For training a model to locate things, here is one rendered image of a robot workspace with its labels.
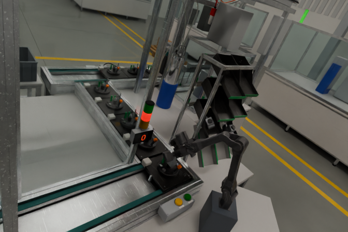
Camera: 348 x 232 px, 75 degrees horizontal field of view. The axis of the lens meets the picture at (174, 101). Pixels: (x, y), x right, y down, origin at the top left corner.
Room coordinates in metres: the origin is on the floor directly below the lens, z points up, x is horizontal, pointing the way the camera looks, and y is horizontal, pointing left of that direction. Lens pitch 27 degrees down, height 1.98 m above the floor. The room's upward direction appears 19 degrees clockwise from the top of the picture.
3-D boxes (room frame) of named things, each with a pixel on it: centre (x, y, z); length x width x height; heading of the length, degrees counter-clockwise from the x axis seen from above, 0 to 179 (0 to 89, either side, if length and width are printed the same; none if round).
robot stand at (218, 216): (0.88, -0.43, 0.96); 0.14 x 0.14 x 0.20; 89
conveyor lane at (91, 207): (0.88, 0.12, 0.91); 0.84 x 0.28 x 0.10; 138
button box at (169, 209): (0.88, -0.20, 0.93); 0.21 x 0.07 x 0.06; 138
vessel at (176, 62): (2.07, 0.09, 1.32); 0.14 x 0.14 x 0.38
